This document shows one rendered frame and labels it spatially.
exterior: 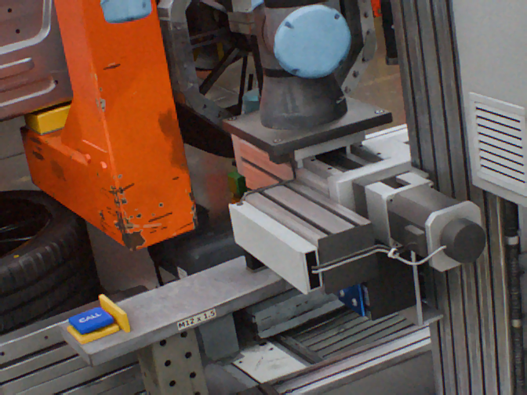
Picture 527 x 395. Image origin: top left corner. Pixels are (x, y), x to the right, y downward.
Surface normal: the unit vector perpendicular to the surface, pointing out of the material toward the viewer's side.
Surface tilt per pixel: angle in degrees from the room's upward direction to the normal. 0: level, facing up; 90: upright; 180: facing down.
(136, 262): 0
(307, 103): 72
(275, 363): 0
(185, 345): 90
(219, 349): 90
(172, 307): 0
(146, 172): 90
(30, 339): 90
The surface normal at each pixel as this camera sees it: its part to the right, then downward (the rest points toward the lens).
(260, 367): -0.16, -0.93
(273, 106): -0.69, 0.05
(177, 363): 0.51, 0.22
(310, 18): 0.19, 0.43
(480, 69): -0.90, 0.28
